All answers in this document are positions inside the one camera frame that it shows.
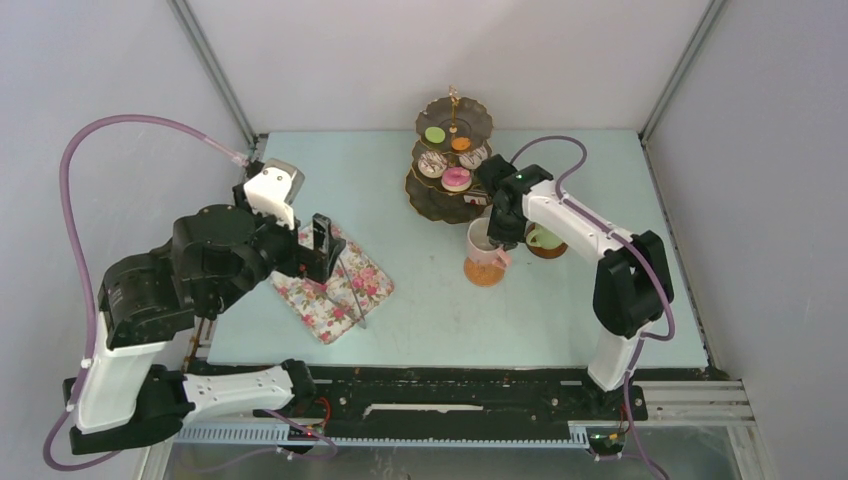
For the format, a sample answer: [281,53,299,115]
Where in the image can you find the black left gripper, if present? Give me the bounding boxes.
[212,182,348,313]

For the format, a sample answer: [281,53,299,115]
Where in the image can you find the cream paper cup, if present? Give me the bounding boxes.
[525,224,564,250]

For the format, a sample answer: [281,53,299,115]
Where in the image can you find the pink mug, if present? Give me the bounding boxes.
[466,218,512,270]

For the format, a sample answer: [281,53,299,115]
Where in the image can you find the woven rattan coaster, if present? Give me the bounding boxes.
[526,243,568,259]
[463,258,505,287]

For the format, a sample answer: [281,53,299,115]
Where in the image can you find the orange tart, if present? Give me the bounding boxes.
[441,167,473,193]

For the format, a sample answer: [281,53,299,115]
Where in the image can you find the chocolate drizzled donut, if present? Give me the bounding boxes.
[458,146,490,171]

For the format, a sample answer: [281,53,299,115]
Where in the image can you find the stainless steel serving tongs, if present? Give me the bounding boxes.
[301,258,369,331]

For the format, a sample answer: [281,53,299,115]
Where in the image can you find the small orange pastry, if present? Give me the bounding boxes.
[450,137,472,152]

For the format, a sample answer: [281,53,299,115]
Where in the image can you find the three tier dessert stand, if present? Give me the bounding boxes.
[404,86,494,224]

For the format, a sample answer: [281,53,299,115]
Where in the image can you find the green macaron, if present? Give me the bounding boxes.
[423,126,447,144]

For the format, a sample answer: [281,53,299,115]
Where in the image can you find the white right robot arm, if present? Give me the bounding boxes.
[476,155,675,418]

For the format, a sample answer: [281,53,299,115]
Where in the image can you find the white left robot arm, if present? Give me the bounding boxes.
[64,205,346,455]

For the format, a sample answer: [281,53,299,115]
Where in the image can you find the floral square tray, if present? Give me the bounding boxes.
[269,226,395,345]

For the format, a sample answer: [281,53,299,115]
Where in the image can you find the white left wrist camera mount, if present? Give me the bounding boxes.
[243,158,305,230]

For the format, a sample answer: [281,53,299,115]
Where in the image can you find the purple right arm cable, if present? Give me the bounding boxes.
[508,135,677,480]

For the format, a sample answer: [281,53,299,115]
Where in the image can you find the left aluminium frame post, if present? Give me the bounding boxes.
[167,0,258,147]

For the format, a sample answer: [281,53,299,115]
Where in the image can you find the aluminium frame post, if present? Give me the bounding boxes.
[167,0,258,147]
[639,0,730,147]

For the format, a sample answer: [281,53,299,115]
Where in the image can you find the right aluminium frame post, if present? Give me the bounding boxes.
[639,0,730,147]

